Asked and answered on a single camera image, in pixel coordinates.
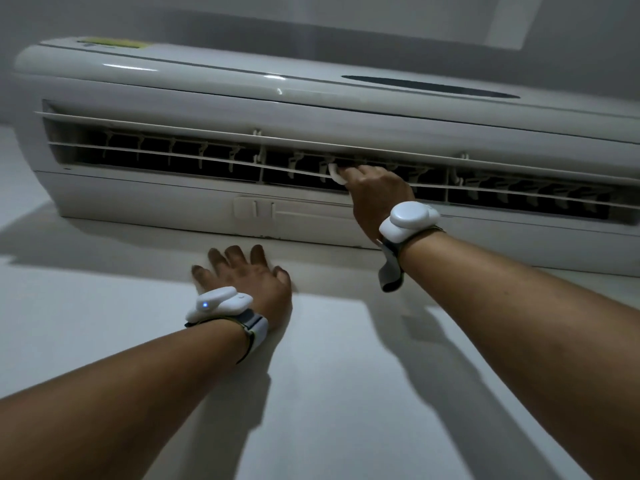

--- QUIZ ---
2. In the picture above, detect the person's right hand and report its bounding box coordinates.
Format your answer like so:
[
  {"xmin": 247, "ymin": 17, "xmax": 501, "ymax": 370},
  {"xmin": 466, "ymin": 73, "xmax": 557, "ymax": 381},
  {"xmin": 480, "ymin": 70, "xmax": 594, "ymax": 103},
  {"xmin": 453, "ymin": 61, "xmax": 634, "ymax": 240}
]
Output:
[{"xmin": 339, "ymin": 165, "xmax": 417, "ymax": 244}]

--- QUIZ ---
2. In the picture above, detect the person's left hand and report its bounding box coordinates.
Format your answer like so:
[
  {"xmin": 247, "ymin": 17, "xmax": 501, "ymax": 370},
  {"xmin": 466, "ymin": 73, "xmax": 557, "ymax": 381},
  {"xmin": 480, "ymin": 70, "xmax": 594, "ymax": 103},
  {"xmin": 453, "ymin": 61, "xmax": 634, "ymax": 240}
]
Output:
[{"xmin": 191, "ymin": 244, "xmax": 293, "ymax": 330}]

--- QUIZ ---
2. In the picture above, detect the person's left forearm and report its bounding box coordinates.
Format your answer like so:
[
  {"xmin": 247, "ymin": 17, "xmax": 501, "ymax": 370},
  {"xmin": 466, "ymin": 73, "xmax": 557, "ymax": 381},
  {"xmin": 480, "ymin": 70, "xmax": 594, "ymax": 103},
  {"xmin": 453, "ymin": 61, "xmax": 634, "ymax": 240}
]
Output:
[{"xmin": 0, "ymin": 319, "xmax": 251, "ymax": 480}]

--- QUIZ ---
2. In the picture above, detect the person's right forearm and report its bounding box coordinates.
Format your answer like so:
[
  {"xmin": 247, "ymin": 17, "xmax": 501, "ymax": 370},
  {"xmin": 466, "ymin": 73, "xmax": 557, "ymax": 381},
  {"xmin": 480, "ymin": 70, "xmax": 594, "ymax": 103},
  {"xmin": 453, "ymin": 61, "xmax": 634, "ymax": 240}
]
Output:
[{"xmin": 399, "ymin": 229, "xmax": 640, "ymax": 480}]

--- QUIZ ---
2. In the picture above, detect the white left wrist tracker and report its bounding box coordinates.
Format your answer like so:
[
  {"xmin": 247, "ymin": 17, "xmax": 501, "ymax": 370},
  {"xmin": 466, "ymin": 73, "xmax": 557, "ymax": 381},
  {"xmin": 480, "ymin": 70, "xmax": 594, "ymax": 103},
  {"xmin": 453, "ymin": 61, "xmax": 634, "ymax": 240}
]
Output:
[{"xmin": 184, "ymin": 286, "xmax": 269, "ymax": 365}]

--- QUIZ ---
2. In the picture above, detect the white wrist tracker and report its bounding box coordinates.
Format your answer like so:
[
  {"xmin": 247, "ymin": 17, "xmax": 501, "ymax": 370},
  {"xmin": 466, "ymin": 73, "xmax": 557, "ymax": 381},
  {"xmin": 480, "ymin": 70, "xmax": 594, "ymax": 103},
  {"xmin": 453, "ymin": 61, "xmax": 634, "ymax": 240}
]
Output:
[
  {"xmin": 184, "ymin": 286, "xmax": 269, "ymax": 365},
  {"xmin": 376, "ymin": 201, "xmax": 446, "ymax": 294}
]

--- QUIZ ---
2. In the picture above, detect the white right wrist tracker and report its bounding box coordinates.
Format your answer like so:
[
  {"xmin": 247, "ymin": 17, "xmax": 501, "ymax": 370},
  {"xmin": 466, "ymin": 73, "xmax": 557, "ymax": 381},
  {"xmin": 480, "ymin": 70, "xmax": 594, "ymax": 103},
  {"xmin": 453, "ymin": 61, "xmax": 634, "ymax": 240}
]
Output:
[{"xmin": 376, "ymin": 201, "xmax": 446, "ymax": 294}]

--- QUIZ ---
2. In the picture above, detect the dark oval display panel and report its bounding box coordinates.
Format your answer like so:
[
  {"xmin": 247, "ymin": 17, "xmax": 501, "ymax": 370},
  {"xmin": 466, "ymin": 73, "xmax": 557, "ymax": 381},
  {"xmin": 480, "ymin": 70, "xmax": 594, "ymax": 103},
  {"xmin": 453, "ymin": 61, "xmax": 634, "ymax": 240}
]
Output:
[{"xmin": 341, "ymin": 75, "xmax": 521, "ymax": 100}]

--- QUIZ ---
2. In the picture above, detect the thin white louver blade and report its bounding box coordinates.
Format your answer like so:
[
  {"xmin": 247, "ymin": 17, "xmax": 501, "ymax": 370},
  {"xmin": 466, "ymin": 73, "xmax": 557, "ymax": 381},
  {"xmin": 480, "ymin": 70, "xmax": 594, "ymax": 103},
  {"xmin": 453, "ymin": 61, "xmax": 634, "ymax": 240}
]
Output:
[{"xmin": 48, "ymin": 141, "xmax": 640, "ymax": 211}]

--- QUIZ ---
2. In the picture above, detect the wide white louver flap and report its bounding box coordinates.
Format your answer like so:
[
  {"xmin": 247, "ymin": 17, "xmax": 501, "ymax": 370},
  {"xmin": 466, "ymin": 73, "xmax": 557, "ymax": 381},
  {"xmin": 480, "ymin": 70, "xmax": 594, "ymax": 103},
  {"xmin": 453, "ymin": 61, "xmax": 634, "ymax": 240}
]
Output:
[{"xmin": 35, "ymin": 111, "xmax": 640, "ymax": 173}]

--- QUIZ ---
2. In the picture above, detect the yellow sticker label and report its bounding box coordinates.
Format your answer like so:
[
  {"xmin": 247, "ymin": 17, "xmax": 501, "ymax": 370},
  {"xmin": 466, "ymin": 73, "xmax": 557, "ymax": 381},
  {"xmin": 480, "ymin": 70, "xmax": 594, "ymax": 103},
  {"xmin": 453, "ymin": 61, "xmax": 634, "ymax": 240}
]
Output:
[{"xmin": 77, "ymin": 38, "xmax": 151, "ymax": 51}]

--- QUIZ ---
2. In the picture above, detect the white wall air conditioner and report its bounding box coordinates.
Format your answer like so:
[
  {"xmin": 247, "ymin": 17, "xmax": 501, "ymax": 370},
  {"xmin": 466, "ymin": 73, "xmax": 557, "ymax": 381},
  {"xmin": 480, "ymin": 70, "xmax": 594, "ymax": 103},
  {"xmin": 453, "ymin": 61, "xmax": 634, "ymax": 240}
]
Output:
[{"xmin": 11, "ymin": 37, "xmax": 640, "ymax": 278}]

